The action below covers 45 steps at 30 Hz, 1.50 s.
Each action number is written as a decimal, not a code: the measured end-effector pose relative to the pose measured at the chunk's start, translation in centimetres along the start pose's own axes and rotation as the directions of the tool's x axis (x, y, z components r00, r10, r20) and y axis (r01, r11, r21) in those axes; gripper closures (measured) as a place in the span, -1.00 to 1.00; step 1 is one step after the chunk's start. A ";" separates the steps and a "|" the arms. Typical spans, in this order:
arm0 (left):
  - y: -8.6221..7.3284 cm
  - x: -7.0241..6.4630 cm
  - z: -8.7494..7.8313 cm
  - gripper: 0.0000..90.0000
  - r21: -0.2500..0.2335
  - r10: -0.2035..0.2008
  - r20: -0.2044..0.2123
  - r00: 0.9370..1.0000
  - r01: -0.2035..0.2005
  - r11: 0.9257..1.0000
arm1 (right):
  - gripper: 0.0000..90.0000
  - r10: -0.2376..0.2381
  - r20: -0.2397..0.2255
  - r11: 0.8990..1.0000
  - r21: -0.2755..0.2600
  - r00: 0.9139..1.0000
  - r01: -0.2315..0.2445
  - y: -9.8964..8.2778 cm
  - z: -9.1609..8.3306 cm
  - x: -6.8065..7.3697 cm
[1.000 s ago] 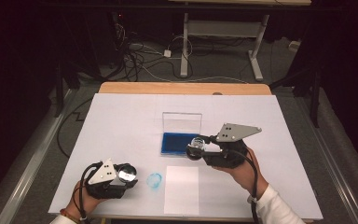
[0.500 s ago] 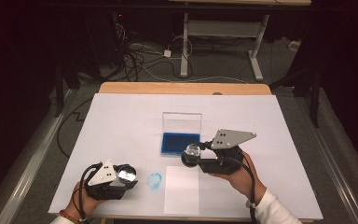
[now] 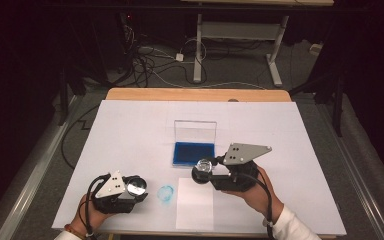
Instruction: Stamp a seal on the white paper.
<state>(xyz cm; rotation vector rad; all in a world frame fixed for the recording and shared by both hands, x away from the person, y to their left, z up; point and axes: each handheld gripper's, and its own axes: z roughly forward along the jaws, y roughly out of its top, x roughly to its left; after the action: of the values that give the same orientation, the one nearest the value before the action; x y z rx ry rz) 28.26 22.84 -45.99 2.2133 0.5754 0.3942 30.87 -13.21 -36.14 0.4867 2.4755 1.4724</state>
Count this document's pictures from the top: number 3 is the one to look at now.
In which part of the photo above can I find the white desk frame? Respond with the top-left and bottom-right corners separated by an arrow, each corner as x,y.
179,0 -> 335,88

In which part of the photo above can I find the black metal stand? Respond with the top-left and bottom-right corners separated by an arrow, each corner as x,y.
57,19 -> 109,127
288,19 -> 351,138

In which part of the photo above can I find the person's left hand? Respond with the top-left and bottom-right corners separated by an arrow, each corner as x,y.
69,194 -> 115,237

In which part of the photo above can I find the wooden table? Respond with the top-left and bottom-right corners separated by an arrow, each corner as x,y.
98,87 -> 338,240

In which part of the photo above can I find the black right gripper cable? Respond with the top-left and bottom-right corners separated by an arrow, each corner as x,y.
236,171 -> 277,240

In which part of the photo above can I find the metal floor rail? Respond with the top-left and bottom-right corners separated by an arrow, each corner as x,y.
314,101 -> 384,240
0,94 -> 83,240

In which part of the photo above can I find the small white paper sheet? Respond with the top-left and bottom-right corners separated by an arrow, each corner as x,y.
175,177 -> 215,231

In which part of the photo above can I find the orange bracelet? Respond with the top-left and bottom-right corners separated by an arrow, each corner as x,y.
63,223 -> 84,240

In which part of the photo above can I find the black floor cable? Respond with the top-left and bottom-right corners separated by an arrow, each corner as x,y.
60,104 -> 102,170

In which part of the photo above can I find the small black round jar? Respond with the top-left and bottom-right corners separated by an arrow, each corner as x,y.
191,158 -> 216,185

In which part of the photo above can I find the white floor cable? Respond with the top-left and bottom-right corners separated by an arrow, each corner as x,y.
148,68 -> 268,91

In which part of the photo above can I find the tangle of black cables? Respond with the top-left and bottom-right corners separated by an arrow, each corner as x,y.
118,13 -> 211,88

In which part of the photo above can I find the large white table mat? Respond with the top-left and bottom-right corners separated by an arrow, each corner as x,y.
51,99 -> 348,237

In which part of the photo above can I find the small beige box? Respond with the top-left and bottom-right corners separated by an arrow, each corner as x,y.
309,43 -> 324,57

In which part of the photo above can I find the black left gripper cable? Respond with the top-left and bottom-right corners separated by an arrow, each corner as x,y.
83,172 -> 113,239

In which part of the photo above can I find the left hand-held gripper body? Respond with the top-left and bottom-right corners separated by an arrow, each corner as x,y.
90,169 -> 138,215

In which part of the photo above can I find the blue ink pad clear case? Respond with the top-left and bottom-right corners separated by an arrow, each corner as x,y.
172,120 -> 218,167

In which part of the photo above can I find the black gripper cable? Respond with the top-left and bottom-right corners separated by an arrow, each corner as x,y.
236,171 -> 277,240
83,172 -> 113,239

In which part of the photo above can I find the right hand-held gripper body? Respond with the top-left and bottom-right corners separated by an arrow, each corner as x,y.
212,142 -> 273,193

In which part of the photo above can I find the small clear blue cap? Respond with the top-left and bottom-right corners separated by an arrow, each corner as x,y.
156,184 -> 176,205

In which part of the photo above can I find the person's right hand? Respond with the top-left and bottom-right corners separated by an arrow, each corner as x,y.
224,165 -> 285,223

